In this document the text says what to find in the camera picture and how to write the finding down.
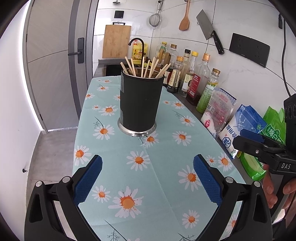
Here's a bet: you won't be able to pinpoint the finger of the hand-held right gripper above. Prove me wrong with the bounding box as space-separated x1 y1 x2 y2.
240 129 286 149
232 136 287 164

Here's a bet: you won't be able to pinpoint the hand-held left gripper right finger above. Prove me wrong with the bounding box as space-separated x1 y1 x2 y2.
193 154 272 241

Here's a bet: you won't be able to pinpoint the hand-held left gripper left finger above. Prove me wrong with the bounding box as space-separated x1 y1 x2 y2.
24 155 103 241

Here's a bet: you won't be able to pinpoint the black cylindrical utensil holder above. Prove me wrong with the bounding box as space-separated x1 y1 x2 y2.
117 69 164 137

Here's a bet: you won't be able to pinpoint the bunch of bamboo chopsticks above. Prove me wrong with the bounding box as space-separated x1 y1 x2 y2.
120 56 171 79

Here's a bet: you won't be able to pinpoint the person's right hand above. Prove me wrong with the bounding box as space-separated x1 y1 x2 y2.
263 163 296 209

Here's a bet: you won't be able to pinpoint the blue and white salt bag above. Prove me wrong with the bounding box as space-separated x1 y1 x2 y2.
218 104 267 159

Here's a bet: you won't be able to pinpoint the green plastic bag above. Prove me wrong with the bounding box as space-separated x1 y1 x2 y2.
239 106 287 181

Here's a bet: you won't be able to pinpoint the transparent bag white granules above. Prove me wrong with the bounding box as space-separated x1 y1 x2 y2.
200 88 237 139

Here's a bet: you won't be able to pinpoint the daisy print tablecloth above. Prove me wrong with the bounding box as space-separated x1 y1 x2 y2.
72 75 247 241

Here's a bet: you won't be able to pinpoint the cooking oil bottle green label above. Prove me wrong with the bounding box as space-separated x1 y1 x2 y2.
196 68 221 114

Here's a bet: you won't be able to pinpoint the tall dark bottle red label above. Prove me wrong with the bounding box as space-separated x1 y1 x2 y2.
186 53 211 106

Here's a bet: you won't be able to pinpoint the clear bottle white green label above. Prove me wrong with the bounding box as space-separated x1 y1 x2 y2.
178 51 199 98

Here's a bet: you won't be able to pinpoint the small dark bottle yellow cap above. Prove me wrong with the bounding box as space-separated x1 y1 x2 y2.
167 56 185 94

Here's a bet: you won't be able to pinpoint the tall bottle black cap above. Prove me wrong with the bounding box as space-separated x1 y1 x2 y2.
181 49 192 77

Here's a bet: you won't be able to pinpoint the dark bottle with red label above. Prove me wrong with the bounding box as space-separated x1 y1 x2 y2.
162 44 180 88

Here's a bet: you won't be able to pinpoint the black sink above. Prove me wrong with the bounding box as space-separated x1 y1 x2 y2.
98 59 130 77

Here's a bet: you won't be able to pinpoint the grey door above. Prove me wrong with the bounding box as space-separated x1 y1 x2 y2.
23 0 99 133

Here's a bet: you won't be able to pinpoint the clear bottle amber liquid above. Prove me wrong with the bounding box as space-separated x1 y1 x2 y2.
155 42 170 70

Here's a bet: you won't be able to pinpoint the wooden spatula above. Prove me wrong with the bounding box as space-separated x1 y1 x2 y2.
179 0 191 31

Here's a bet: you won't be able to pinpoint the yellow dish soap bottle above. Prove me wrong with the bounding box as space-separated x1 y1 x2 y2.
131 43 146 65

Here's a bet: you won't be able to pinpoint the wooden cutting board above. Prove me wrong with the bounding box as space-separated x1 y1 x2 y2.
102 24 132 59

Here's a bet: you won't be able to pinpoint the black curved faucet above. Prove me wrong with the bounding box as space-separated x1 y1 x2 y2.
128 38 148 58

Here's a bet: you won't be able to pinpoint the metal mesh strainer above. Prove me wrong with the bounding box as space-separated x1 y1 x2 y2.
149 0 164 29

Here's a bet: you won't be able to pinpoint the black cable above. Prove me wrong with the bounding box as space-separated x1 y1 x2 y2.
279 14 293 96

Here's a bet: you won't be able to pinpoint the black wall socket panel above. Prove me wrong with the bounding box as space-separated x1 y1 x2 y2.
229 33 270 68

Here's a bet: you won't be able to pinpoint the kitchen cleaver black handle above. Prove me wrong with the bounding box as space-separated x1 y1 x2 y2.
196 9 225 55

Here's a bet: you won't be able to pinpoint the black door handle lock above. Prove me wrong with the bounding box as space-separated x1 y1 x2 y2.
68 37 85 64

